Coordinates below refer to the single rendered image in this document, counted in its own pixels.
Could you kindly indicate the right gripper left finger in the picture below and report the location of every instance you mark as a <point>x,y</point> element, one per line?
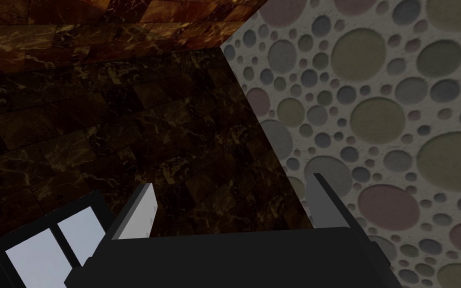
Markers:
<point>140,216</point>

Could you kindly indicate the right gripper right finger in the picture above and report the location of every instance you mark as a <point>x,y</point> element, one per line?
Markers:
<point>328,208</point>

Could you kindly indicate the black framed window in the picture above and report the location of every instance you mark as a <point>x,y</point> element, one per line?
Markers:
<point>42,252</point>

